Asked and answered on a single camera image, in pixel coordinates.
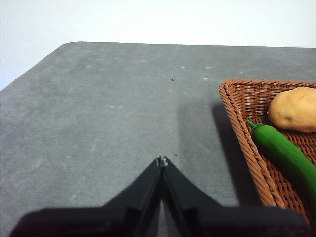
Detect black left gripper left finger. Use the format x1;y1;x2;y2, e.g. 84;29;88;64
9;155;163;237

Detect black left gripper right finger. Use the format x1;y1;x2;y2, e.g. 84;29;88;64
162;155;315;237

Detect green pepper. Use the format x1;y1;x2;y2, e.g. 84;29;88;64
246;119;316;208

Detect brown wicker basket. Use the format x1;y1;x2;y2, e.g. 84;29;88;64
218;79;316;225

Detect yellow-brown potato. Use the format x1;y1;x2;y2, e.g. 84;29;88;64
268;86;316;133

